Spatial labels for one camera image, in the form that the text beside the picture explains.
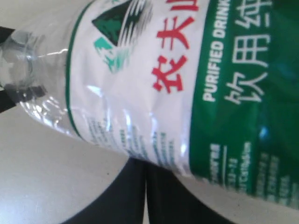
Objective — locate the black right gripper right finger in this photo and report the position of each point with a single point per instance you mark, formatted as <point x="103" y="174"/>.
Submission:
<point x="173" y="199"/>

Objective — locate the clear plastic water bottle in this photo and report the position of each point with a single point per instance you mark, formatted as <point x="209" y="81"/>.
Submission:
<point x="204" y="88"/>

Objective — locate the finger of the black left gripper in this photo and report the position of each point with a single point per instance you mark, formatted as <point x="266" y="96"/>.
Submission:
<point x="5" y="100"/>
<point x="5" y="34"/>

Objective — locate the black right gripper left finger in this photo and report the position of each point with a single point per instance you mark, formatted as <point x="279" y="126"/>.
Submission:
<point x="121" y="203"/>

